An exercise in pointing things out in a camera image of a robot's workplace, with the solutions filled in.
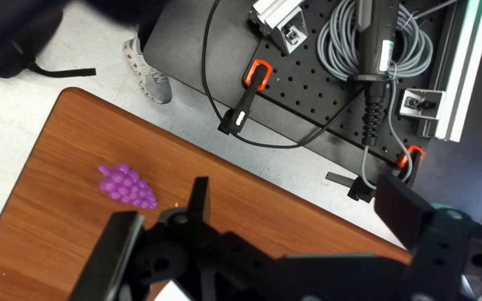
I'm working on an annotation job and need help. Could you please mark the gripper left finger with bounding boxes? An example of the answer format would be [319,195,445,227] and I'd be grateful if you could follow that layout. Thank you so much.
[69,176,276,301]

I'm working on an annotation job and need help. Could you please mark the person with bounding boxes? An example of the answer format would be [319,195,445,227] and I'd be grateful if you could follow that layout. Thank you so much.
[0,0,173,105]

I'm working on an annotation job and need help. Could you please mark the orange and black clamp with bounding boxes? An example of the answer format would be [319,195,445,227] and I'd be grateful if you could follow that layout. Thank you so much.
[326,145,426,204]
[218,59,273,136]

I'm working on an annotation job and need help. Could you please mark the black cable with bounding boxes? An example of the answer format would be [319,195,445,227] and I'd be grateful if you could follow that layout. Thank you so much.
[201,0,365,150]

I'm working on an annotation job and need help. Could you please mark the coil of grey cable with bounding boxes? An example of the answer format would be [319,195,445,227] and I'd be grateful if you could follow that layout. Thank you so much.
[317,0,434,189]

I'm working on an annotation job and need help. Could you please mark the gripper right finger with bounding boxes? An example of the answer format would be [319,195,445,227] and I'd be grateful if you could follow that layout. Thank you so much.
[374,173,482,301]

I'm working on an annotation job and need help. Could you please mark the purple toy grape bunch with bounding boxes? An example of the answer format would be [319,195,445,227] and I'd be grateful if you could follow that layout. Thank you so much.
[98,163,158,210]

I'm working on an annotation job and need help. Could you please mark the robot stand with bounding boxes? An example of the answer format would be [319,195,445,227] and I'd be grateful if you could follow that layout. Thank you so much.
[143,0,482,178]

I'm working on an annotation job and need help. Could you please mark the black power adapter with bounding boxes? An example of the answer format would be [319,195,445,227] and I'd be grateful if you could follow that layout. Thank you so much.
[354,0,398,147]

